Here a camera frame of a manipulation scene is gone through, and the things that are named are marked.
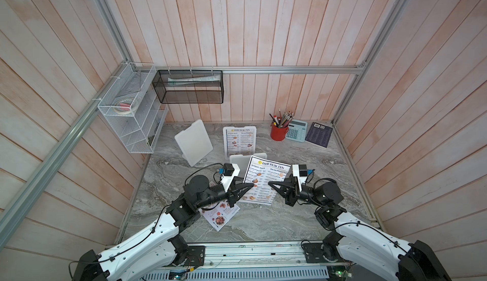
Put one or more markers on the white narrow rack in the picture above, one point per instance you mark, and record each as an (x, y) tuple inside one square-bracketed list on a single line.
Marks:
[(194, 142), (239, 141), (243, 160)]

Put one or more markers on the red pen cup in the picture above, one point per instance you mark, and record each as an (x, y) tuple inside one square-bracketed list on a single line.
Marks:
[(280, 125)]

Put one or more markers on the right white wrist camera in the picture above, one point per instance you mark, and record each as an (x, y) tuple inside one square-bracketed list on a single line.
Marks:
[(302, 174)]

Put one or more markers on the tape roll on shelf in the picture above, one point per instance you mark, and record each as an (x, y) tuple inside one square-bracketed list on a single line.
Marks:
[(126, 106)]

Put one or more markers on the dark purple card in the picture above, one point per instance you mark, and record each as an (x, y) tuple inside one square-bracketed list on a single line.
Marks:
[(319, 134)]

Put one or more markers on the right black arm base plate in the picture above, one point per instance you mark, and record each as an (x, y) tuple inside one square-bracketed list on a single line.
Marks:
[(321, 253)]

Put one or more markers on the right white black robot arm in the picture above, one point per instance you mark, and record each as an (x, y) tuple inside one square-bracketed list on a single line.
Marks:
[(353, 240)]

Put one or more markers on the white wire wall shelf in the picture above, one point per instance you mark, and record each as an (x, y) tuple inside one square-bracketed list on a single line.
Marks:
[(139, 132)]

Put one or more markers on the dim sum menu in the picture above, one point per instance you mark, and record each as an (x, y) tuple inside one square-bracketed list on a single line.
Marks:
[(240, 141), (259, 173)]

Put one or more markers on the aluminium front rail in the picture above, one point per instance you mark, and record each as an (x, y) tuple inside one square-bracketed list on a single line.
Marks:
[(255, 254)]

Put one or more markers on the paper inside black basket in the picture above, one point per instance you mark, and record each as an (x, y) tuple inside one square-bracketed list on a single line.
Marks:
[(201, 81)]

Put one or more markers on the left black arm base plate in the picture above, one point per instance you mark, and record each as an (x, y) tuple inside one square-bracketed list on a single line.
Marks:
[(192, 257)]

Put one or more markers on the black mesh wall basket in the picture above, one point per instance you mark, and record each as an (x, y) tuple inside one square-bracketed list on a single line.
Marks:
[(187, 95)]

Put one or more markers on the grey desk calculator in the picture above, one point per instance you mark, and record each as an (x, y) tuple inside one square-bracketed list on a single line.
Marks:
[(297, 130)]

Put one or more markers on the left red white menu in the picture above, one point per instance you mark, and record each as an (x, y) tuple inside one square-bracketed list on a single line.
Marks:
[(218, 215)]

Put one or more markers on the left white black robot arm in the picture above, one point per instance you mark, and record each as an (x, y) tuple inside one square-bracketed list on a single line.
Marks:
[(160, 243)]

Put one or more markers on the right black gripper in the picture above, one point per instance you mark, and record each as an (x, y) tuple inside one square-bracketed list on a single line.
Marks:
[(285, 188)]

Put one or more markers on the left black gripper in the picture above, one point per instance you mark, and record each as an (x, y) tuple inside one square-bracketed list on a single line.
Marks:
[(233, 192)]

